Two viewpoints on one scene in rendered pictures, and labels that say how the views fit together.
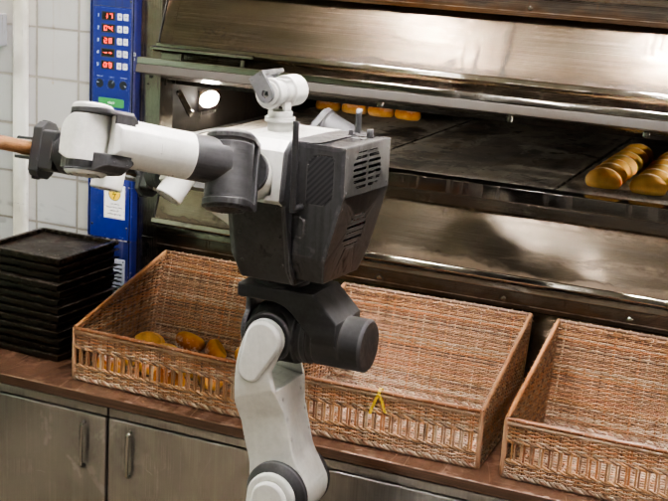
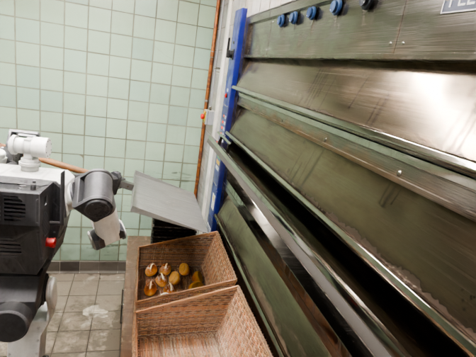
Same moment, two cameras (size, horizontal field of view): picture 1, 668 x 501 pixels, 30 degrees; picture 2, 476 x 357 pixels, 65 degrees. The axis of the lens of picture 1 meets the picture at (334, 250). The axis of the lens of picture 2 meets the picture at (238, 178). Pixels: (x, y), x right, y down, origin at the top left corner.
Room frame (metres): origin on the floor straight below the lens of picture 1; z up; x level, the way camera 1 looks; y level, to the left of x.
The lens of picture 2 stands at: (2.36, -1.20, 1.81)
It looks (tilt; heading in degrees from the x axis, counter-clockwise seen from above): 16 degrees down; 51
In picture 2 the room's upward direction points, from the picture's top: 9 degrees clockwise
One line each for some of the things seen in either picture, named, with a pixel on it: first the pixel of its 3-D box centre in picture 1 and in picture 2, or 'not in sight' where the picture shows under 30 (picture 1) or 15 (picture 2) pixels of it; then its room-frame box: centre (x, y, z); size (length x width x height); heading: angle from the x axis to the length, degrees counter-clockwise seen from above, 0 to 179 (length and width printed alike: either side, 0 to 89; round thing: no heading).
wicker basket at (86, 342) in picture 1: (203, 327); (180, 273); (3.33, 0.35, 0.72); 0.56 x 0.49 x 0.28; 66
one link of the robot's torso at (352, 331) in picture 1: (309, 321); (21, 292); (2.53, 0.04, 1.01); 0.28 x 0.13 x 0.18; 67
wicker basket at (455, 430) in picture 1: (405, 368); (196, 354); (3.10, -0.21, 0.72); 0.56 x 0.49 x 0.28; 69
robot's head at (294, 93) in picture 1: (282, 96); (31, 149); (2.57, 0.13, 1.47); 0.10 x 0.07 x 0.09; 152
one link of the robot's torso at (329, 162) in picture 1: (301, 197); (23, 214); (2.54, 0.07, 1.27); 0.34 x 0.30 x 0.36; 152
